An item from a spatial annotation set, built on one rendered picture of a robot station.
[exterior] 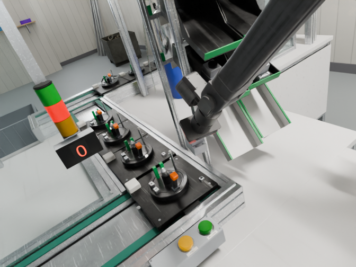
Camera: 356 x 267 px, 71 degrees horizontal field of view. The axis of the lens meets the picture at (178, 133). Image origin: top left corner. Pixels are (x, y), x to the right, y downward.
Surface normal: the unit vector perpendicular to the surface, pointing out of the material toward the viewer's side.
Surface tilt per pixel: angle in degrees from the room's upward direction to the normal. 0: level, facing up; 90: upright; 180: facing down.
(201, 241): 0
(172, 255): 0
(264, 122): 45
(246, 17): 25
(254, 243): 0
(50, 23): 90
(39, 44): 90
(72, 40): 90
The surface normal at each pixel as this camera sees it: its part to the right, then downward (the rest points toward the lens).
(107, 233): -0.25, -0.81
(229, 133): 0.11, -0.29
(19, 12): 0.58, 0.31
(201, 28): -0.05, -0.57
